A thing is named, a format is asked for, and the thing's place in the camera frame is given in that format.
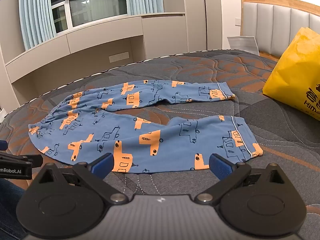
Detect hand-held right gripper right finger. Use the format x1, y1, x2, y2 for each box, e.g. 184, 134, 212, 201
194, 153, 288, 205

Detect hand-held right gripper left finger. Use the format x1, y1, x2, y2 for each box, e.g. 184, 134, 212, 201
31, 152, 129, 205

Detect blue pants with orange print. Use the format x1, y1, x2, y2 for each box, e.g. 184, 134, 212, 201
28, 79, 264, 174

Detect person's denim-clad leg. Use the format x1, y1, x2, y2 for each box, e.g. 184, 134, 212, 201
0, 179, 28, 240

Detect quilted grey and orange mattress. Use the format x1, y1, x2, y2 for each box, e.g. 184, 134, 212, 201
0, 49, 320, 240

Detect yellow bag with black print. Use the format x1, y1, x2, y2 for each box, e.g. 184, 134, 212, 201
262, 27, 320, 120

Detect white paper sheet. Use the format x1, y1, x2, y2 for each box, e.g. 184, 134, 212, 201
227, 36, 259, 55

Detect beige built-in desk unit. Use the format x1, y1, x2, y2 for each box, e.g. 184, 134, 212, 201
0, 12, 187, 107

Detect beige wardrobe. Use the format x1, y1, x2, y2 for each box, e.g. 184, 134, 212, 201
182, 0, 223, 53

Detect white wall outlet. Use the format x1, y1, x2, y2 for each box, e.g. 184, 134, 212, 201
109, 52, 130, 63

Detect padded headboard with wooden frame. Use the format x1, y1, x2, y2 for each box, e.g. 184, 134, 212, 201
240, 0, 320, 63

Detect window with dark frame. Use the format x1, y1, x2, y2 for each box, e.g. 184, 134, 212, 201
50, 0, 128, 33

